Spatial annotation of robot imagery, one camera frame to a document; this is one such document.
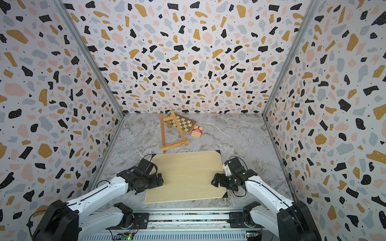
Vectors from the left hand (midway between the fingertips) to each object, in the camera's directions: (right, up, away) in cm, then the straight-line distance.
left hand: (160, 183), depth 85 cm
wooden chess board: (+12, +33, +27) cm, 45 cm away
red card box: (+20, +29, +25) cm, 43 cm away
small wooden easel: (+12, +22, +15) cm, 30 cm away
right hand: (+33, 0, -1) cm, 33 cm away
